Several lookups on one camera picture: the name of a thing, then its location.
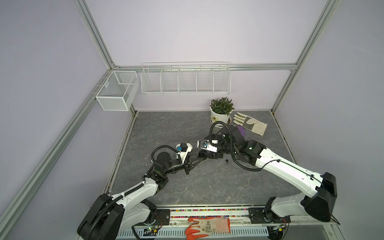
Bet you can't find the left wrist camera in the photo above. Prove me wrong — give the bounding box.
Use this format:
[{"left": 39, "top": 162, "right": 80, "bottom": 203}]
[{"left": 176, "top": 143, "right": 193, "bottom": 164}]

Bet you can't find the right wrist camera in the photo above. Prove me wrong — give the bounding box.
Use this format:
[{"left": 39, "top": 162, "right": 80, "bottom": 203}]
[{"left": 197, "top": 141, "right": 218, "bottom": 153}]

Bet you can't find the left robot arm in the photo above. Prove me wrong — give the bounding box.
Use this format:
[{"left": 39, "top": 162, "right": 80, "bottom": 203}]
[{"left": 77, "top": 143, "right": 207, "bottom": 240}]

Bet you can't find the potted green plant white pot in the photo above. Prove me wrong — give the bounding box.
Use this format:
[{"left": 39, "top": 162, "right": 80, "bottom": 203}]
[{"left": 210, "top": 97, "right": 235, "bottom": 124}]

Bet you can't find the red white work glove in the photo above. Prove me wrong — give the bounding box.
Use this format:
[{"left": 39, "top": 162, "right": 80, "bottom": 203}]
[{"left": 185, "top": 217, "right": 231, "bottom": 240}]

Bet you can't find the beige gardening glove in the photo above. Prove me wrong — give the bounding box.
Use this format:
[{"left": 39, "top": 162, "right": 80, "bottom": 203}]
[{"left": 233, "top": 112, "right": 268, "bottom": 136}]

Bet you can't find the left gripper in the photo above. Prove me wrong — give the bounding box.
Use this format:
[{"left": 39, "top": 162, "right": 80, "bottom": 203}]
[{"left": 163, "top": 153, "right": 203, "bottom": 176}]

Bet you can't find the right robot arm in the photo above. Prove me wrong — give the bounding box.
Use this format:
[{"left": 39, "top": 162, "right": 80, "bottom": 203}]
[{"left": 197, "top": 122, "right": 338, "bottom": 223}]

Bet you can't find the white mesh box basket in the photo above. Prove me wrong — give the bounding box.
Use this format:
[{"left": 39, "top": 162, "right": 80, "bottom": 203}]
[{"left": 96, "top": 71, "right": 140, "bottom": 112}]

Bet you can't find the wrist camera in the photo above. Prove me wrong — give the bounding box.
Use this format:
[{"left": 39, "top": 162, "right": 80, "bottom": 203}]
[
  {"left": 176, "top": 143, "right": 193, "bottom": 164},
  {"left": 197, "top": 141, "right": 218, "bottom": 153}
]

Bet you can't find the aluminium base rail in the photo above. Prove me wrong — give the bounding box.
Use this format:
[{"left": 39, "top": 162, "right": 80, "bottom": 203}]
[{"left": 86, "top": 204, "right": 338, "bottom": 226}]

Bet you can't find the white wire shelf basket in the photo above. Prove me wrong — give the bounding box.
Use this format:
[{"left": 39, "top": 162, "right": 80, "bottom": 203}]
[{"left": 141, "top": 62, "right": 232, "bottom": 95}]

